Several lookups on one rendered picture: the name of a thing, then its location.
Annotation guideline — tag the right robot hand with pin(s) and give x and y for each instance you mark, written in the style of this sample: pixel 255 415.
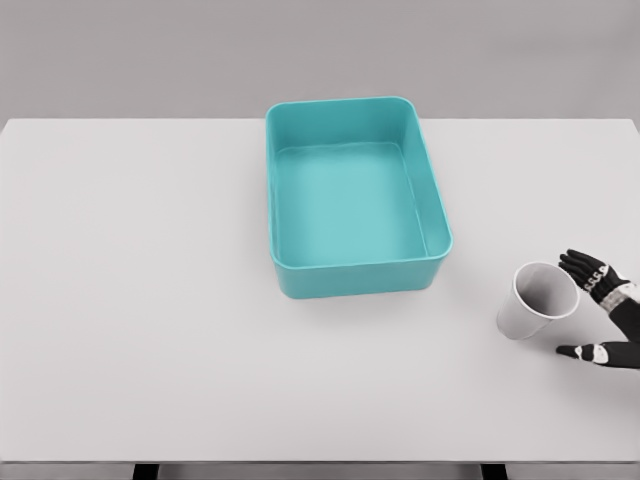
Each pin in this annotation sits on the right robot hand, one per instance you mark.
pixel 625 320

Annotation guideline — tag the white paper cup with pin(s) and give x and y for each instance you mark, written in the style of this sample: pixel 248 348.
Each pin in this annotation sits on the white paper cup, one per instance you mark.
pixel 525 315

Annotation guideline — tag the teal rectangular plastic basket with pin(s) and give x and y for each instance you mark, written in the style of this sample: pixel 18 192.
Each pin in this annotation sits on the teal rectangular plastic basket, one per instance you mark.
pixel 350 200

